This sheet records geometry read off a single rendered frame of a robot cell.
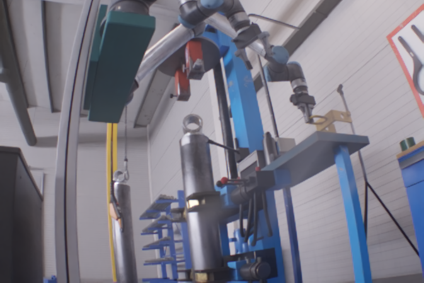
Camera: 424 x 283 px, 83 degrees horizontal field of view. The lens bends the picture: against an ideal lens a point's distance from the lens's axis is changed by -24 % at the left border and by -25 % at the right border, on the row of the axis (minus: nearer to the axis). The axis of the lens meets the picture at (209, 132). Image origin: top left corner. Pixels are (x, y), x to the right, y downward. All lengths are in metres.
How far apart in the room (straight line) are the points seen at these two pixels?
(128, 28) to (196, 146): 1.35
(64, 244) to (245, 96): 2.03
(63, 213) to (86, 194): 12.09
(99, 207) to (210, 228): 10.95
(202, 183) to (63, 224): 1.39
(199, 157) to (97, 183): 11.07
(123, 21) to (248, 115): 1.69
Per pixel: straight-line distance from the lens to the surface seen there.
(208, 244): 1.99
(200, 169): 2.09
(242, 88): 2.56
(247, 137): 2.34
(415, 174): 1.75
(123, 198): 3.27
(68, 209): 0.82
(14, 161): 0.76
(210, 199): 1.82
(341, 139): 1.48
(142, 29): 0.95
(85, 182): 13.04
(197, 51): 2.41
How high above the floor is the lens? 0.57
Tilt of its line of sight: 24 degrees up
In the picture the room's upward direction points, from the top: 7 degrees counter-clockwise
